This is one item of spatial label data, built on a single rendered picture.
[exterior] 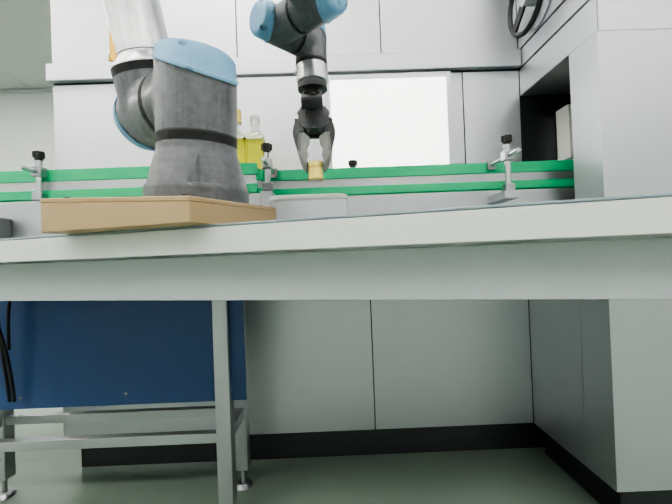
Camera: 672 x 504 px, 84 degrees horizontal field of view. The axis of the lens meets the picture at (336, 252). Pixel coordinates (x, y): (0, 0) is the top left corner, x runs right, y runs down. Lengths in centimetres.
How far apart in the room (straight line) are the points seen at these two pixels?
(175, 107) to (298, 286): 30
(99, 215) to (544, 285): 51
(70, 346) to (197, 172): 80
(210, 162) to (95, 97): 109
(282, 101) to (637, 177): 104
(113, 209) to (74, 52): 123
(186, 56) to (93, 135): 102
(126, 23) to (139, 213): 36
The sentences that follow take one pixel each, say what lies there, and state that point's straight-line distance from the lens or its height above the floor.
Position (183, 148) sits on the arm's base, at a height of 86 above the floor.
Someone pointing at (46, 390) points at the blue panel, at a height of 38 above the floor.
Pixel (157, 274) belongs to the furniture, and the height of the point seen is 69.
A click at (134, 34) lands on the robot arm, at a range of 75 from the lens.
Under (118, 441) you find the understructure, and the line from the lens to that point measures 124.
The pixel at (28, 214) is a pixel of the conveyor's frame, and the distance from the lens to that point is 126.
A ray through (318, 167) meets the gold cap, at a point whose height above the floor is 91.
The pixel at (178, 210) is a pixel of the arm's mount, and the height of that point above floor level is 76.
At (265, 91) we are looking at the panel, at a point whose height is 127.
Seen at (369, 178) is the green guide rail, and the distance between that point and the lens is 112.
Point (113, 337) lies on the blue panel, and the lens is 118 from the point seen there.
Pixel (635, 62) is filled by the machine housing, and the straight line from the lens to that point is 127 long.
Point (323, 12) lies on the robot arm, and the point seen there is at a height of 117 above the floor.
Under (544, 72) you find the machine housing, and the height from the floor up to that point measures 125.
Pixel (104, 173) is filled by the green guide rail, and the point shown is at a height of 95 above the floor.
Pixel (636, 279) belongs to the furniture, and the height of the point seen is 67.
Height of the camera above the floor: 71
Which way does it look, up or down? 1 degrees up
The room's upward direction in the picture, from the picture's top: 2 degrees counter-clockwise
